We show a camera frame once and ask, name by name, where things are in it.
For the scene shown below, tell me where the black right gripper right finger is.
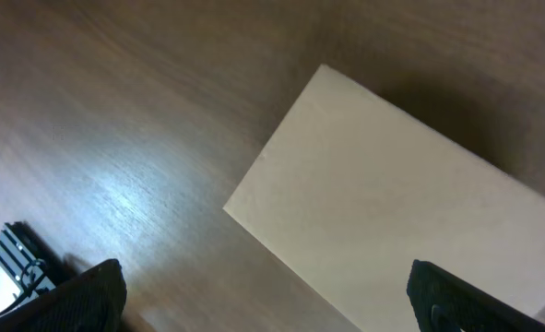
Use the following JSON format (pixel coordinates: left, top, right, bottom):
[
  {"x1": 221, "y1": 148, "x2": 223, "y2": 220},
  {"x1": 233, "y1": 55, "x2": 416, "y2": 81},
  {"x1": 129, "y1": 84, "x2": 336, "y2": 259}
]
[{"x1": 407, "y1": 260, "x2": 545, "y2": 332}]

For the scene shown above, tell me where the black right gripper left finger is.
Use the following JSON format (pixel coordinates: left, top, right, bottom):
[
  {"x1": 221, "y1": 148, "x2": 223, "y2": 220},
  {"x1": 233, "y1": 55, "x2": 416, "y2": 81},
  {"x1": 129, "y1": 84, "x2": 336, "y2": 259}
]
[{"x1": 0, "y1": 259, "x2": 127, "y2": 332}]

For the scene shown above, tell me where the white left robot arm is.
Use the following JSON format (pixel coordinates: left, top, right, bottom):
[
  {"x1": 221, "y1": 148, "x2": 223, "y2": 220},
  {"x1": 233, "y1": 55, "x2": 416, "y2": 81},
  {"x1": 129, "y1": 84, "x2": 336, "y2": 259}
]
[{"x1": 0, "y1": 221, "x2": 69, "y2": 314}]

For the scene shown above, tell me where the brown cardboard box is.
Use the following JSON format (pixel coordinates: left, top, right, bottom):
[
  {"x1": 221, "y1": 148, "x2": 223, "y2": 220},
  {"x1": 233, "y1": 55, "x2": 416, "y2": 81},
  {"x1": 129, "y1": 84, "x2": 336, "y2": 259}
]
[{"x1": 225, "y1": 65, "x2": 545, "y2": 331}]

